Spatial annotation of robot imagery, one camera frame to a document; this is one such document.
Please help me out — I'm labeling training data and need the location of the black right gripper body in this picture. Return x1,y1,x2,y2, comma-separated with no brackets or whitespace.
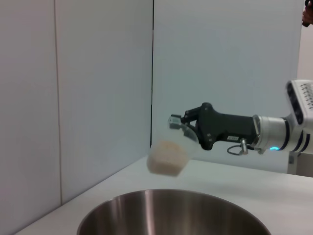
197,102,260,150

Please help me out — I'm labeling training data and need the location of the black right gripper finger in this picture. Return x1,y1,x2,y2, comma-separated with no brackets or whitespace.
182,121,200,143
168,107,202,129

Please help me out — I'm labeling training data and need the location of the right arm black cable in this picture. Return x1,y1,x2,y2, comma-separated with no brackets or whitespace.
226,138,260,156

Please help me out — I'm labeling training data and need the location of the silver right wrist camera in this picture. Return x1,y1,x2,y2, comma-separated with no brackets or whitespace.
285,79,313,126

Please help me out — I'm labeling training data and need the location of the stainless steel mixing bowl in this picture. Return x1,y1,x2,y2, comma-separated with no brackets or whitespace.
76,188,272,235

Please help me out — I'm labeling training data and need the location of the clear plastic measuring cup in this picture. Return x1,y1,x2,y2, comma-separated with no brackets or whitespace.
146,122,200,178

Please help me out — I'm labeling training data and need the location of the white rice heap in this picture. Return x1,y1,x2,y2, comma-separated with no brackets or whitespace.
146,140,189,177

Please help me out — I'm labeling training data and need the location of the person in background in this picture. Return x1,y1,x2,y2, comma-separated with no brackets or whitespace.
302,0,313,27

